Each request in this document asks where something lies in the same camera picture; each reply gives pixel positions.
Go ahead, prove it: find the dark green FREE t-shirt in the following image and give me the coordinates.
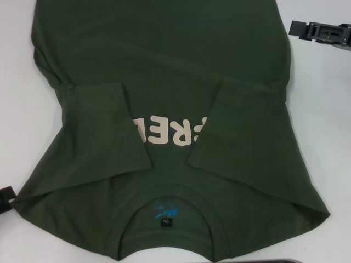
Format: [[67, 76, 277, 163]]
[[11, 0, 331, 249]]

